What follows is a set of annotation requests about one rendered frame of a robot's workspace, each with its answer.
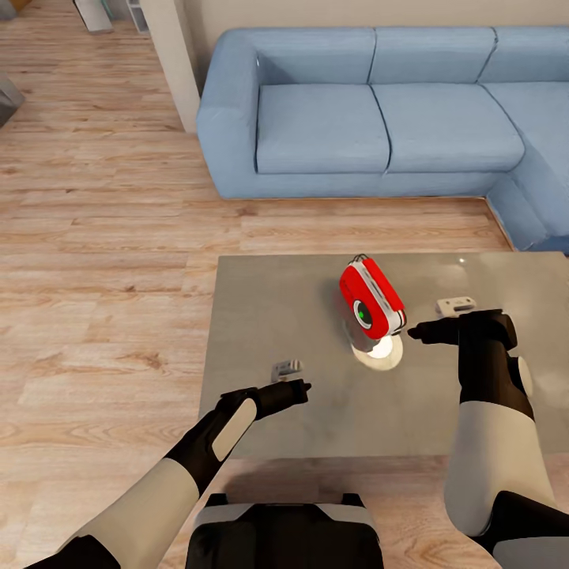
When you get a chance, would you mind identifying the radio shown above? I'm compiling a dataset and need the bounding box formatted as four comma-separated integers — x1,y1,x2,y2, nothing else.
340,257,407,339

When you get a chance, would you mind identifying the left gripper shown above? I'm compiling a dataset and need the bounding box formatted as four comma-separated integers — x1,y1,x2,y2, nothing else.
266,379,311,413

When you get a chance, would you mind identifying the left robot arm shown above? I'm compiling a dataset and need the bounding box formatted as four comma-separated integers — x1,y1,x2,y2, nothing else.
24,360,311,569

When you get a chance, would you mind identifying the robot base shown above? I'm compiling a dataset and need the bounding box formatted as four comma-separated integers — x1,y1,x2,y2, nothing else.
185,493,384,569

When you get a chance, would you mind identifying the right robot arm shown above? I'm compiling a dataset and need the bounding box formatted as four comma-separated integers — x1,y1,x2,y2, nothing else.
407,296,569,569

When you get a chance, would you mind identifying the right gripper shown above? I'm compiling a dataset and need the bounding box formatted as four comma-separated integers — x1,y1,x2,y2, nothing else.
407,317,456,345

